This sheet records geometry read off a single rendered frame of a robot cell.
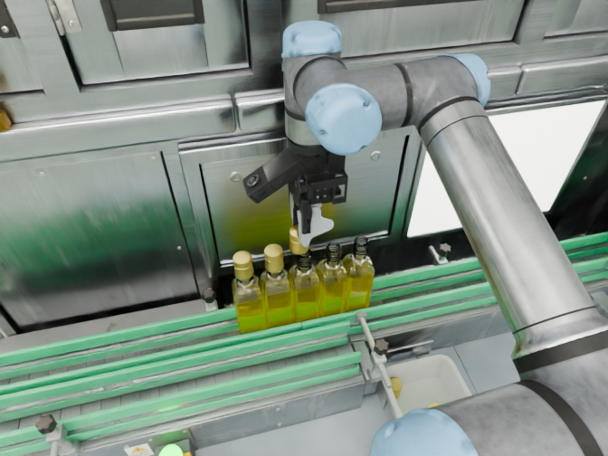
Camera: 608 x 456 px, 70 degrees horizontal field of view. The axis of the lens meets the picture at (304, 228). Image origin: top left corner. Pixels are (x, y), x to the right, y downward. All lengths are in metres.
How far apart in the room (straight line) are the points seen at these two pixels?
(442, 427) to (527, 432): 0.06
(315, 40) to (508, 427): 0.44
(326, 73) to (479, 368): 0.89
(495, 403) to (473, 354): 0.83
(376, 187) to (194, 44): 0.46
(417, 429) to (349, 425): 0.71
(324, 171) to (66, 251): 0.57
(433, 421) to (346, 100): 0.31
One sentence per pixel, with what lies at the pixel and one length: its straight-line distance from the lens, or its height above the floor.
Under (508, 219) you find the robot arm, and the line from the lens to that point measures 0.46.
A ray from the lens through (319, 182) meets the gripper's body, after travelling 0.67.
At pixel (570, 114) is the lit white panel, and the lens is 1.11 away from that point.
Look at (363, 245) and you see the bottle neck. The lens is 0.85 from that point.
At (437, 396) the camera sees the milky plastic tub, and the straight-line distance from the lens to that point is 1.12.
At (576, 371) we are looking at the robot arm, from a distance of 0.43.
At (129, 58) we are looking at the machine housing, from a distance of 0.78.
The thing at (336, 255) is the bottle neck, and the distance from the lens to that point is 0.84.
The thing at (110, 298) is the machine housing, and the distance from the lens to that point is 1.12.
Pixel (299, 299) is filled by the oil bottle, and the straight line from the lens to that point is 0.89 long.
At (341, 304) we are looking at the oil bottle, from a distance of 0.94.
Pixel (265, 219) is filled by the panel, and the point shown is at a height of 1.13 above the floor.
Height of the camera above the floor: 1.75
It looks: 44 degrees down
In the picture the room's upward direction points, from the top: straight up
